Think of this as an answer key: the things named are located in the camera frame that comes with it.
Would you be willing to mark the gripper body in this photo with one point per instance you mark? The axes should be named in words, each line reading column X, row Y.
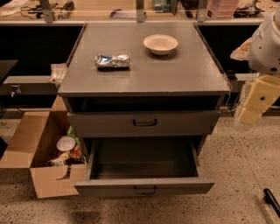
column 264, row 50

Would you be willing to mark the grey drawer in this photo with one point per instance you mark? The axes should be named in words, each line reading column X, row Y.
column 143, row 166
column 143, row 124

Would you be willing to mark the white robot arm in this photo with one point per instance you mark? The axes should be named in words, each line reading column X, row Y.
column 262, row 51

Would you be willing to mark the grey top drawer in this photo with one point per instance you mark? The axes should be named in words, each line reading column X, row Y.
column 143, row 124

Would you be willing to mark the grey drawer cabinet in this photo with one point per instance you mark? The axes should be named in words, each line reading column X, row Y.
column 186, row 79

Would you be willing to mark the pink translucent container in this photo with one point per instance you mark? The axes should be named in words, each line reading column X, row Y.
column 220, row 9

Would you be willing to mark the black pole on floor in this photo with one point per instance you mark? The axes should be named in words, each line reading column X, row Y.
column 271, row 199

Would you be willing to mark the white paper bowl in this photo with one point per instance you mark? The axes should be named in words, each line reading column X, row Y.
column 160, row 44

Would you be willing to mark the crumpled silver chip bag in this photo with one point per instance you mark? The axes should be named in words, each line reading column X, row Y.
column 112, row 61

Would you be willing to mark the colourful snack packages in box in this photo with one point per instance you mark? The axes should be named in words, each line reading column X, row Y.
column 74, row 156

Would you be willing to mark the white cup in box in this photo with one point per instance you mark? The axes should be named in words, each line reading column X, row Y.
column 66, row 143

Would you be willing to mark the open cardboard box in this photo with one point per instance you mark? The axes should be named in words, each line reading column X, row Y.
column 34, row 144

